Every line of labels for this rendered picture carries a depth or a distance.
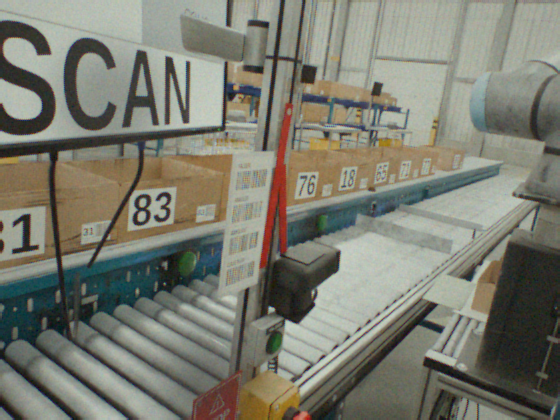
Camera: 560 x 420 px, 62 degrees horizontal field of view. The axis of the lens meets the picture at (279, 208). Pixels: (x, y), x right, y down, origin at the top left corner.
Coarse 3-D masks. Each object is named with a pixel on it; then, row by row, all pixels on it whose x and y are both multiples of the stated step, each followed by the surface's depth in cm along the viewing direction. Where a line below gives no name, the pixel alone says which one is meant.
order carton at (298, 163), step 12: (300, 156) 224; (312, 156) 220; (300, 168) 187; (312, 168) 194; (324, 168) 203; (336, 168) 212; (324, 180) 206; (288, 192) 184; (288, 204) 186; (300, 204) 194
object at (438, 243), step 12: (360, 216) 224; (360, 228) 224; (372, 228) 221; (384, 228) 217; (396, 228) 214; (408, 228) 211; (408, 240) 211; (420, 240) 208; (432, 240) 205; (444, 240) 202; (444, 252) 203
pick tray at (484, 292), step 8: (496, 264) 165; (488, 272) 161; (496, 272) 165; (480, 280) 142; (488, 280) 166; (496, 280) 166; (480, 288) 143; (488, 288) 141; (480, 296) 143; (488, 296) 142; (472, 304) 145; (480, 304) 143; (488, 304) 142; (480, 312) 144; (488, 312) 142
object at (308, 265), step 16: (288, 256) 71; (304, 256) 71; (320, 256) 72; (336, 256) 75; (288, 272) 69; (304, 272) 68; (320, 272) 71; (336, 272) 77; (288, 288) 70; (304, 288) 69; (304, 304) 73; (288, 320) 73
